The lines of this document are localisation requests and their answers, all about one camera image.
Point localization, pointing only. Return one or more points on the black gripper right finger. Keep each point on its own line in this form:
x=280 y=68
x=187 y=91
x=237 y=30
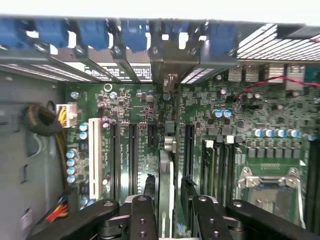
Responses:
x=207 y=220

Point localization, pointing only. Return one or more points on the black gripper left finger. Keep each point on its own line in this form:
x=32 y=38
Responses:
x=142 y=220

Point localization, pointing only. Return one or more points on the CPU socket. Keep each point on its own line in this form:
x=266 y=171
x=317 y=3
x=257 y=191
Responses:
x=272 y=200

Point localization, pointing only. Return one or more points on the white expansion slot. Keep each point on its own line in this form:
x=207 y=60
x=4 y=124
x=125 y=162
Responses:
x=95 y=155

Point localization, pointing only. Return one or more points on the short black expansion slot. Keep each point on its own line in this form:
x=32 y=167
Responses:
x=152 y=135

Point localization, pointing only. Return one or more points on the green motherboard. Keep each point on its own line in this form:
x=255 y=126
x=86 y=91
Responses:
x=140 y=105

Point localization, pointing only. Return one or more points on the white power connector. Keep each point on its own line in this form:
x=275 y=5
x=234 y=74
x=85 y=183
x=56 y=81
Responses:
x=66 y=115

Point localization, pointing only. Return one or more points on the grey power supply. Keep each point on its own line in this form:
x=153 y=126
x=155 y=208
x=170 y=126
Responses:
x=25 y=162

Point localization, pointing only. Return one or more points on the silver rear port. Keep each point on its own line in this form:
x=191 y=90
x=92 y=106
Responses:
x=236 y=73
x=252 y=73
x=276 y=72
x=295 y=77

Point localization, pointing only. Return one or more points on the blue card clip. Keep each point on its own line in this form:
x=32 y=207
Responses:
x=95 y=35
x=221 y=40
x=133 y=36
x=15 y=33
x=51 y=33

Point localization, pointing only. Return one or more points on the black open PC case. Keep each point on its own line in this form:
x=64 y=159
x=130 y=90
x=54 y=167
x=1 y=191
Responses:
x=262 y=42

